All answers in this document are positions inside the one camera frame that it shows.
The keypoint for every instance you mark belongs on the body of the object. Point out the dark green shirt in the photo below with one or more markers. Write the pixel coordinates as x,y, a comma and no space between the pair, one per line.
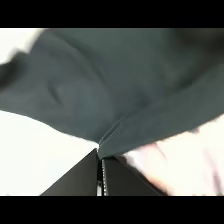
110,83

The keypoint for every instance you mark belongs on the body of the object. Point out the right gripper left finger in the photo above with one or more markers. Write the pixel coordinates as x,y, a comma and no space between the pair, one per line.
81,180

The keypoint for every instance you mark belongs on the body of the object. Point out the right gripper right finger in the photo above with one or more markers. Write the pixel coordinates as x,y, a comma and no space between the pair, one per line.
126,181

